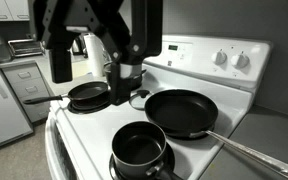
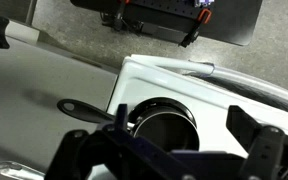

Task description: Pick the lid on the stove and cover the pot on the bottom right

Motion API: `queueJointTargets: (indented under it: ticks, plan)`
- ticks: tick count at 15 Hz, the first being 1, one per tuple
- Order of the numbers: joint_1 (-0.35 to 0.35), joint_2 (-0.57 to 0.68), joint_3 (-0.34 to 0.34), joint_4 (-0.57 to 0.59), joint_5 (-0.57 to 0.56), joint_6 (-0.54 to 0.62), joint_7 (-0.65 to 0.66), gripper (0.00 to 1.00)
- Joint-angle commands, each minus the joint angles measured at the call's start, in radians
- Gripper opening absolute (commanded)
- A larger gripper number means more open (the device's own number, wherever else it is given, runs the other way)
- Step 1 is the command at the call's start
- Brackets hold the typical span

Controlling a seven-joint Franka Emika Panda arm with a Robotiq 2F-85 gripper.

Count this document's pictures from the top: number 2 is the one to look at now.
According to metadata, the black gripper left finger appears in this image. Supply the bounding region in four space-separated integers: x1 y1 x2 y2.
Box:
43 103 198 180

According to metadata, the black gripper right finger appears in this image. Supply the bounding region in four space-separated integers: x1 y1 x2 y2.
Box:
225 104 288 180

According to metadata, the white electric stove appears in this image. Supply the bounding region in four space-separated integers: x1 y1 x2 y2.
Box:
106 54 288 180

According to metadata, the small black saucepan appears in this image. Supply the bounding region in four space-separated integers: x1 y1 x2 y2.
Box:
56 97 201 153

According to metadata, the black robot cart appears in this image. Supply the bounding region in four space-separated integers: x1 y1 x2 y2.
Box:
69 0 264 47

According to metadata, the orange black bar clamp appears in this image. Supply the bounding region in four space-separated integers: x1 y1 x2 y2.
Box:
178 8 214 49

